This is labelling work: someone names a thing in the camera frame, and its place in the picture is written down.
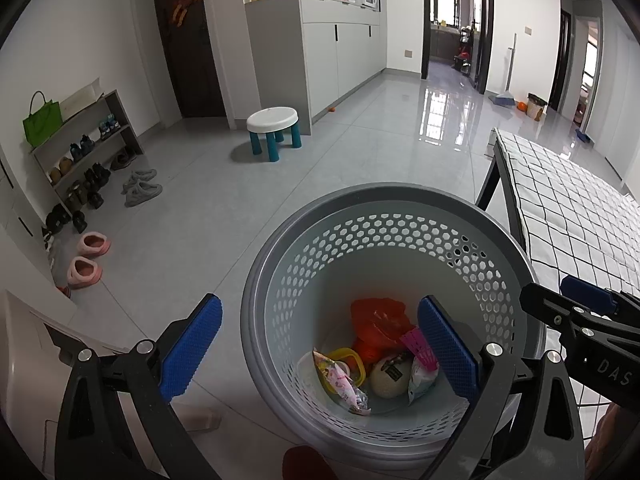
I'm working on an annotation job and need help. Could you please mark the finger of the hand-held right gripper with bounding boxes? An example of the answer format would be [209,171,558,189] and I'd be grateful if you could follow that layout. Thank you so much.
[560,276,640,316]
[519,282,640,357]

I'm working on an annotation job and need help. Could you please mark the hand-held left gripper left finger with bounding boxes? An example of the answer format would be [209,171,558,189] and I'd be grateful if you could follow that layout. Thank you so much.
[40,294,223,480]

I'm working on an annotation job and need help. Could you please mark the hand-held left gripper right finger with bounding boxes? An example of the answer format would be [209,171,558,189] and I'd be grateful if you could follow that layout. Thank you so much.
[418,296,586,480]

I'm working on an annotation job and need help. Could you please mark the pink perforated plastic cone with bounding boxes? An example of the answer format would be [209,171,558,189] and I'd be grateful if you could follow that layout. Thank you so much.
[400,327,441,373]

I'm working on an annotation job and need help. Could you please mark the white teal plastic packet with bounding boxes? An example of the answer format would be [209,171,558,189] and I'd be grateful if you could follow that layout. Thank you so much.
[407,357,441,406]

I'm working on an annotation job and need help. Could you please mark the beige plush toy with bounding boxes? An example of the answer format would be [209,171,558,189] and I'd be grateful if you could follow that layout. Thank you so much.
[370,352,416,400]

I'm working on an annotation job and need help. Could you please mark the red plastic bag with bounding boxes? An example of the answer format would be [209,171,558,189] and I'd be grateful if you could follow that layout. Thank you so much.
[350,297,420,366]

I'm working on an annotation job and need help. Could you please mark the pink snack packet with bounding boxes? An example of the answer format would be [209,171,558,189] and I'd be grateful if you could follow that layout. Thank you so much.
[312,349,372,416]

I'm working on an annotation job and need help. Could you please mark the grey perforated plastic basket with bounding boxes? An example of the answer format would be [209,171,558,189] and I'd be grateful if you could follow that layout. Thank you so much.
[240,182,546,471]

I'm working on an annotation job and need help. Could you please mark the person's right forearm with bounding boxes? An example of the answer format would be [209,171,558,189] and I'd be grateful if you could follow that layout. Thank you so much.
[585,402,633,478]

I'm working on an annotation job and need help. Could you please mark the white black checked tablecloth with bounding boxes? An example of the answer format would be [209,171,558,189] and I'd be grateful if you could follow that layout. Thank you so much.
[492,127,640,411]

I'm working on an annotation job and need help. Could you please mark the pink slipper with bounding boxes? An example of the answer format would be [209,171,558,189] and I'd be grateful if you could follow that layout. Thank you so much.
[66,256,104,289]
[77,231,112,257]

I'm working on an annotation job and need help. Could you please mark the grey sneaker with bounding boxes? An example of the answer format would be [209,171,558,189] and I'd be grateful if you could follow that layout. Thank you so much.
[124,182,163,208]
[122,167,158,193]

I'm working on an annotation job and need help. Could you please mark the dark red slipper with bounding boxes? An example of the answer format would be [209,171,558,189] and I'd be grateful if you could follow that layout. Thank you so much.
[282,445,341,480]

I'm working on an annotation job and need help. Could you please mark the group of dark shoes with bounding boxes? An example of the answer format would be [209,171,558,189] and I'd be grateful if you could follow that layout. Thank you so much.
[42,117,138,251]

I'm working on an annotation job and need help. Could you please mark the broom and dustpan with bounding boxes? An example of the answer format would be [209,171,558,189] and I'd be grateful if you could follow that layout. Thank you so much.
[489,32,518,110]

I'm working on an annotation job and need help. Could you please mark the white stool teal legs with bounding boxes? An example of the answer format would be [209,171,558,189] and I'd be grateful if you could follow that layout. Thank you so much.
[246,106,303,163]

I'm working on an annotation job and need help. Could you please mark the grey shoe rack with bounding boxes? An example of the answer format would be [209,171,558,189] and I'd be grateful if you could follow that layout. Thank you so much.
[30,89,146,241]

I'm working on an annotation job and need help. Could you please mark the white paper board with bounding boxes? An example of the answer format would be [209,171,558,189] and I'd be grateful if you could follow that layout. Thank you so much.
[60,78,106,123]

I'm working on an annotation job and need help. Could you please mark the green handbag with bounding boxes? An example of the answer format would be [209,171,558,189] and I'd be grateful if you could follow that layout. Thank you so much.
[22,91,63,148]

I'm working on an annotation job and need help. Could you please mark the dark brown door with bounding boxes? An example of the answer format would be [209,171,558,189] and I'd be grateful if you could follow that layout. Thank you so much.
[150,0,226,121]

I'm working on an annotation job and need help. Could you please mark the dark framed window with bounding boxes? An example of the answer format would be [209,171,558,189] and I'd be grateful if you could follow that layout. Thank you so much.
[431,0,461,28]

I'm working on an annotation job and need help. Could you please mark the grey sideboard cabinet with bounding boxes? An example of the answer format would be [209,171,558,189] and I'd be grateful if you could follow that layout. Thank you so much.
[244,0,388,136]

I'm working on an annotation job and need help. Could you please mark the black table frame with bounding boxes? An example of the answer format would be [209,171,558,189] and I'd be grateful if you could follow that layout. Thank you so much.
[475,129,523,246]

